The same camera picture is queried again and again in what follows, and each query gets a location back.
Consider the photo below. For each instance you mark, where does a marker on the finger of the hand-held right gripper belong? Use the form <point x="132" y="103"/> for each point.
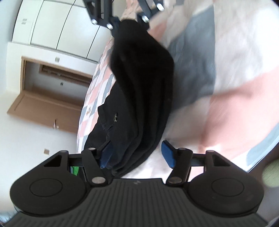
<point x="150" y="9"/>
<point x="102" y="15"/>

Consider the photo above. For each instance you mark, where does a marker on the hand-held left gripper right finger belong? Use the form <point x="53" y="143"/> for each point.
<point x="167" y="153"/>

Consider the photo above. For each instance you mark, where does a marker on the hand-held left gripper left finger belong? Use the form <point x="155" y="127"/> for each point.
<point x="105" y="157"/>

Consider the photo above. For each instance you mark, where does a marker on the black jeans pants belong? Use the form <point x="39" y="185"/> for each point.
<point x="141" y="91"/>

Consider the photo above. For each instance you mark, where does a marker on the white wardrobe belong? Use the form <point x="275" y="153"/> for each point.
<point x="54" y="24"/>

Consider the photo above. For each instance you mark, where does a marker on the wooden door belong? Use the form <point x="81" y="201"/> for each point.
<point x="45" y="109"/>

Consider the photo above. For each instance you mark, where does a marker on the pink grey patterned bed blanket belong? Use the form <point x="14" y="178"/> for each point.
<point x="228" y="76"/>

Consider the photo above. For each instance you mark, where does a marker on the yellow-green round object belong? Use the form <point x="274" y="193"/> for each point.
<point x="271" y="174"/>

